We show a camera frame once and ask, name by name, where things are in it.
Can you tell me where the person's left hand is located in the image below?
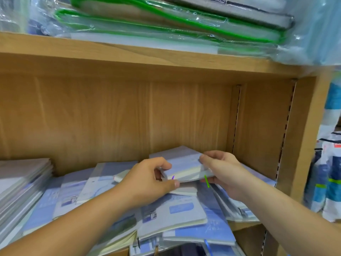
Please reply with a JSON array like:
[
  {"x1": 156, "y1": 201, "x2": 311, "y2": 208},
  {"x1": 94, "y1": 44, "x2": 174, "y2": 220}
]
[{"x1": 118, "y1": 156, "x2": 181, "y2": 207}]

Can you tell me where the person's right hand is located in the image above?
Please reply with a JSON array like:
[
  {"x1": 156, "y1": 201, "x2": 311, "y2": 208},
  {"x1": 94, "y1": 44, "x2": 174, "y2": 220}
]
[{"x1": 199, "y1": 150, "x2": 251, "y2": 201}]

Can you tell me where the pile of small notebooks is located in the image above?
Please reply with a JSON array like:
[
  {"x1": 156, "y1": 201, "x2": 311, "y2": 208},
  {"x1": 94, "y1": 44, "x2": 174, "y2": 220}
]
[{"x1": 21, "y1": 160, "x2": 278, "y2": 256}]

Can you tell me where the pale green ribbon notebook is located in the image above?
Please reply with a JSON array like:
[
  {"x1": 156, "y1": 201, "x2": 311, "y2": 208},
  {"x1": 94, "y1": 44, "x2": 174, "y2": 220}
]
[{"x1": 149, "y1": 145, "x2": 214, "y2": 183}]

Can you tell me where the stack of large blue notebooks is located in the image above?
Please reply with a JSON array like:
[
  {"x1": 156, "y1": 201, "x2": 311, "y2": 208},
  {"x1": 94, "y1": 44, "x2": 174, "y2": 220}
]
[{"x1": 0, "y1": 158, "x2": 54, "y2": 244}]

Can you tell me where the wooden shelf unit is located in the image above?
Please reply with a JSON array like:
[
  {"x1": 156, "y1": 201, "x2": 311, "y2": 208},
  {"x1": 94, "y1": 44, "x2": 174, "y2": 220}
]
[{"x1": 0, "y1": 32, "x2": 334, "y2": 256}]

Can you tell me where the person's right forearm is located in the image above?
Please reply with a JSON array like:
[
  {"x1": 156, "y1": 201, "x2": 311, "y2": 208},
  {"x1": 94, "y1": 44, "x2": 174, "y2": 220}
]
[{"x1": 234, "y1": 176, "x2": 341, "y2": 256}]

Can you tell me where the person's left forearm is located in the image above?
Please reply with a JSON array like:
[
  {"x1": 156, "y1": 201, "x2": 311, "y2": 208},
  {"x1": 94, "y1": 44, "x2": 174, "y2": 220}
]
[{"x1": 0, "y1": 186, "x2": 136, "y2": 256}]

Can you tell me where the stack of green edged packets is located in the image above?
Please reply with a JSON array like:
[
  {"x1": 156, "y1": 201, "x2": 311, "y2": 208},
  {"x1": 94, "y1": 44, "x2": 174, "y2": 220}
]
[{"x1": 29, "y1": 0, "x2": 296, "y2": 58}]

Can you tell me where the light blue plastic bag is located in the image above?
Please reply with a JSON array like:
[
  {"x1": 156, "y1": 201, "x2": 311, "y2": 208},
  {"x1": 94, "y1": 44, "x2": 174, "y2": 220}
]
[{"x1": 277, "y1": 0, "x2": 341, "y2": 66}]

